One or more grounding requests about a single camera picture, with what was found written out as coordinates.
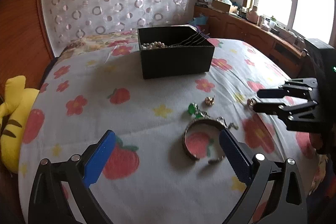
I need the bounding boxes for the pearl bead bracelet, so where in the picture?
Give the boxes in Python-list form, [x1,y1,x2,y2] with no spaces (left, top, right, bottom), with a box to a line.
[140,40,169,50]

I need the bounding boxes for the black jewelry box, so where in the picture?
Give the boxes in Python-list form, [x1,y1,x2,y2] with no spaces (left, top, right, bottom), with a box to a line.
[137,25,215,80]

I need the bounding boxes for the person's right hand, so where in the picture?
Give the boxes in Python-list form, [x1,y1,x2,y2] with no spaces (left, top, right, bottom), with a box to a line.
[309,132,335,155]

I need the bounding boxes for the gold flower earring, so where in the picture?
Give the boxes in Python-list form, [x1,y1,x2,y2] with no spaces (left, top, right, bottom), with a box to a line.
[205,97,215,106]
[247,98,257,109]

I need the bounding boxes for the silver crystal bangle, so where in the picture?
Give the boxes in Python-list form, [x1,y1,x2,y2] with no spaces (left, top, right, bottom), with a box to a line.
[182,115,239,161]

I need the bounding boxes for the green gemstone pendant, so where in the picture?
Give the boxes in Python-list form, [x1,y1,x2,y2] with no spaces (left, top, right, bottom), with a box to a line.
[187,102,205,118]

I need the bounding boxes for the floral strawberry bed sheet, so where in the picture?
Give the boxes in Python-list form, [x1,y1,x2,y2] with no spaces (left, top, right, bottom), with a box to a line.
[19,39,318,223]

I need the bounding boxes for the pink bottle on sill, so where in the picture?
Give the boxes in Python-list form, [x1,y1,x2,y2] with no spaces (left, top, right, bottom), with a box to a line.
[246,5,259,24]

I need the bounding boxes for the wooden side cabinet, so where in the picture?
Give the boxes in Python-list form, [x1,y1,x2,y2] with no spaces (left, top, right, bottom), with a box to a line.
[194,6,304,78]

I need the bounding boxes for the yellow tiger plush toy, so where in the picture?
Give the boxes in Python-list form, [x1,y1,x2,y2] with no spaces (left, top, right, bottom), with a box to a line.
[1,76,39,173]

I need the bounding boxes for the cardboard tissue box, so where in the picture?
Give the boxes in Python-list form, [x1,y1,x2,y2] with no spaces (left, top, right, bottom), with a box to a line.
[211,0,238,13]

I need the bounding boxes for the rose-pattern quilt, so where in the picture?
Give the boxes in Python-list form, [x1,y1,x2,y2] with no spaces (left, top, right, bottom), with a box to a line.
[59,31,138,60]

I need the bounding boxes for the wooden louvered wardrobe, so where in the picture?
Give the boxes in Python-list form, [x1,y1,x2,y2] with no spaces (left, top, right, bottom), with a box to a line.
[1,0,54,93]

